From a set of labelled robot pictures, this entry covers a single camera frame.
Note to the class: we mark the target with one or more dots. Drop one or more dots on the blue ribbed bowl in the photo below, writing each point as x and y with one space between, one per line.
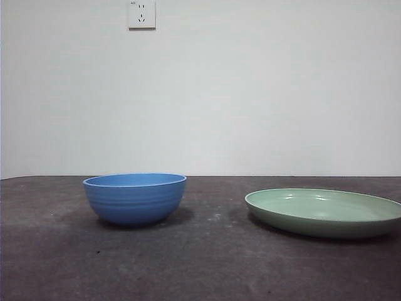
134 203

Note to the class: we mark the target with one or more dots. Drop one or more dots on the green round plate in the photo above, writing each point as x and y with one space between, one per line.
313 225

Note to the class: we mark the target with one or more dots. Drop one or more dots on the white wall socket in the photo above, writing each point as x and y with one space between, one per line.
133 17

